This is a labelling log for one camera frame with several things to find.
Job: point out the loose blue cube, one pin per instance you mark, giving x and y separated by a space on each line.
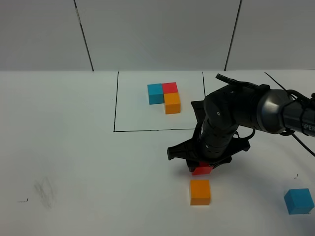
299 201

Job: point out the orange template cube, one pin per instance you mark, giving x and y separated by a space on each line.
172 103

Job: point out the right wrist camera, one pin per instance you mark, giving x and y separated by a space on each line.
198 107

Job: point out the red template cube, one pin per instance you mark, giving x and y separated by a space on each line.
169 87

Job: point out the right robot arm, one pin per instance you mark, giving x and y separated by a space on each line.
259 108

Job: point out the blue template cube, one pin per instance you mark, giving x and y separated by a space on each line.
155 94

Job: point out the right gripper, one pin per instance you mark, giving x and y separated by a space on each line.
213 148

